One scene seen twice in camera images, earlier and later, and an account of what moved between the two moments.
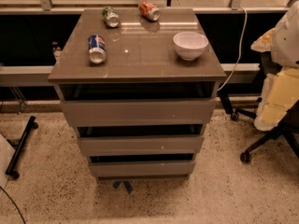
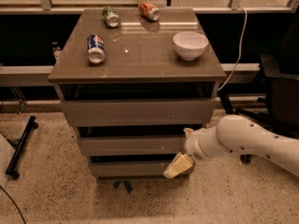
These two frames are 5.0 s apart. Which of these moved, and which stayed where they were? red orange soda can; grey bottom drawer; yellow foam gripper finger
Moved: yellow foam gripper finger
Stayed: grey bottom drawer; red orange soda can
